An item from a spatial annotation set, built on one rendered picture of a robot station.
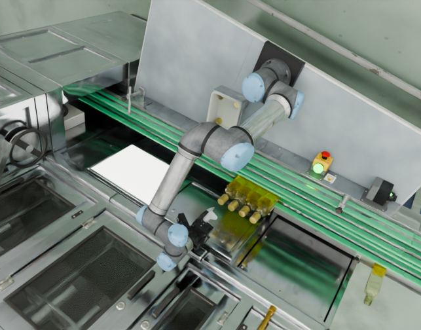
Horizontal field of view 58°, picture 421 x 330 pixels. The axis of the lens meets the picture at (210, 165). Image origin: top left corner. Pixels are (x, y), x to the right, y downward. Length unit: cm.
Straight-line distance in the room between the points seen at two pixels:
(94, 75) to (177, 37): 50
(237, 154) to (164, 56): 107
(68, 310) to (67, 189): 67
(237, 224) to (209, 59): 85
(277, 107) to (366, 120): 44
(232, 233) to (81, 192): 78
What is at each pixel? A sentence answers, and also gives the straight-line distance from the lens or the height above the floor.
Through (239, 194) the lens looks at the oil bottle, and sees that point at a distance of 179.
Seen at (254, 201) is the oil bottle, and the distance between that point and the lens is 177.
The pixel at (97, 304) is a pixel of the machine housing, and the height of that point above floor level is 180.
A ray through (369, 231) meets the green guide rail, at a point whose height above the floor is 92.
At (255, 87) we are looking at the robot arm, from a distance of 160.
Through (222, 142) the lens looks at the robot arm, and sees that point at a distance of 127.
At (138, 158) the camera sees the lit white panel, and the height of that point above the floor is 106.
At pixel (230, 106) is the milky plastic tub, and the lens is 199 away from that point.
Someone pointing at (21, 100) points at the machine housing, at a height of 146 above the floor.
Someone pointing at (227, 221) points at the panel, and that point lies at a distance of 186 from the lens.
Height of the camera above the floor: 236
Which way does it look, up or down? 45 degrees down
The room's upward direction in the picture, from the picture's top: 129 degrees counter-clockwise
